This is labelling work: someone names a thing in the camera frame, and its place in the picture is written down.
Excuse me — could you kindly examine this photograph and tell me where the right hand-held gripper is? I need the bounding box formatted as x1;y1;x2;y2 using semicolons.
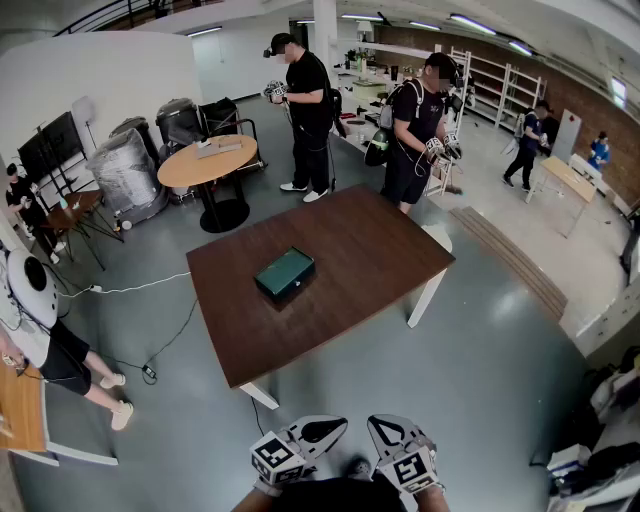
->
366;413;444;497

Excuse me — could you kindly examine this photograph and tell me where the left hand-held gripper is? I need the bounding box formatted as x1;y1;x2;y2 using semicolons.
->
249;415;350;487

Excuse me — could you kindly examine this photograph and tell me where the dark green box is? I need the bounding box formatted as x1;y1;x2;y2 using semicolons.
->
272;259;317;304
253;245;317;304

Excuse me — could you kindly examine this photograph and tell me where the person's right forearm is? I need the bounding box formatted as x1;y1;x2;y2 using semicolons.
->
417;487;451;512

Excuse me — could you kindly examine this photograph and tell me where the person's left forearm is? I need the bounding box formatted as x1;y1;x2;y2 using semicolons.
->
232;487;281;512

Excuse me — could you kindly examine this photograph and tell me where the person's grey shoe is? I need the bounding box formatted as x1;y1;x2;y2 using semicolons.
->
347;455;374;481

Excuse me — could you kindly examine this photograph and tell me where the person's black shirt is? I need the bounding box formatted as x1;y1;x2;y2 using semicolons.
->
267;473;407;512

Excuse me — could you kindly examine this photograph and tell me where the white chair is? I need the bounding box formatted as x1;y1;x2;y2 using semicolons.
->
421;222;454;255

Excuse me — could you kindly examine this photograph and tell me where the tan ridged floor ramp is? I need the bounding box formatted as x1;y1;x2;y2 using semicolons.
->
448;205;570;321

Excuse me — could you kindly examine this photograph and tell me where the pile of bags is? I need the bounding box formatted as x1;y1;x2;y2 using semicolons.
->
546;344;640;512

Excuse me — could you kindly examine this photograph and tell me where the white low cabinet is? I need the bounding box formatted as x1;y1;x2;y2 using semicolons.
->
558;274;640;357

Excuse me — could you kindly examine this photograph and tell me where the green black helmet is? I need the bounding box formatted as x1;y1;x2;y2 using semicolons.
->
363;128;392;168

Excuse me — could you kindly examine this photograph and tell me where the round light wooden table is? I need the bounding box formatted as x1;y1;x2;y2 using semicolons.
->
156;133;259;235

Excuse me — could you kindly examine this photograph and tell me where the light wooden desk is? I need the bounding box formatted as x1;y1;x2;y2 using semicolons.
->
0;360;120;468

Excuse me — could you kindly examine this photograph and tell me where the white round backpack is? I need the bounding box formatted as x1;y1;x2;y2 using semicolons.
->
6;247;60;329

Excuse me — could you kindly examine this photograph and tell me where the light wooden rectangular table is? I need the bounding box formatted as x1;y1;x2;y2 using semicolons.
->
524;155;599;239

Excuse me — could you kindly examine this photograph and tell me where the grey backpack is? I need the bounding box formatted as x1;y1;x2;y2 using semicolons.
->
378;79;426;132

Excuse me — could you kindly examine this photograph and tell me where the plastic-wrapped grey barrel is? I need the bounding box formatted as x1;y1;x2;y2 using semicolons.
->
85;127;169;225

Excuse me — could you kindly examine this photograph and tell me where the black folding cart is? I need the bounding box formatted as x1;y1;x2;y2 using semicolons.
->
198;96;268;174

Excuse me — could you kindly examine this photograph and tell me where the small dark wooden table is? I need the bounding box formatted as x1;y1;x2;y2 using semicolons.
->
41;188;125;272

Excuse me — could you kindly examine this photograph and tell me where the white panel with red label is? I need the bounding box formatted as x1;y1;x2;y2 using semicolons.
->
551;108;582;164

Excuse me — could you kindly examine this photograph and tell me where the white metal shelving rack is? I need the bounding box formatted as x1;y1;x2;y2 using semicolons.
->
448;46;547;134

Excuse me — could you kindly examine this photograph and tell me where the black monitor on stand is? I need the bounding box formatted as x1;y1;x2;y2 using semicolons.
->
16;110;86;194

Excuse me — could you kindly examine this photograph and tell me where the black balcony railing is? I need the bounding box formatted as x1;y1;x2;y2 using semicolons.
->
53;0;169;37

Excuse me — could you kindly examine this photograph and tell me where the black power cable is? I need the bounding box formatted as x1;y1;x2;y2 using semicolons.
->
97;298;199;386

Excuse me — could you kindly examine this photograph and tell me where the white power cable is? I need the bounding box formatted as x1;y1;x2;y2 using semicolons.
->
58;271;193;300

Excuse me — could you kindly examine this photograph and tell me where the white wall shelf unit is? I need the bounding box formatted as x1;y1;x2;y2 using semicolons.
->
328;35;434;151

